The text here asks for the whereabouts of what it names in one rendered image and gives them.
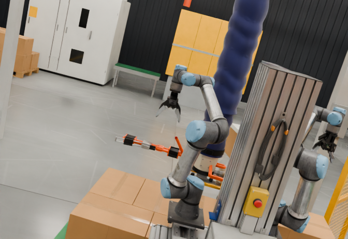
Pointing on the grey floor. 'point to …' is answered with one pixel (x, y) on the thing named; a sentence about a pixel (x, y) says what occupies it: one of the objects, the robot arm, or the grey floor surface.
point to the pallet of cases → (22, 55)
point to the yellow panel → (197, 53)
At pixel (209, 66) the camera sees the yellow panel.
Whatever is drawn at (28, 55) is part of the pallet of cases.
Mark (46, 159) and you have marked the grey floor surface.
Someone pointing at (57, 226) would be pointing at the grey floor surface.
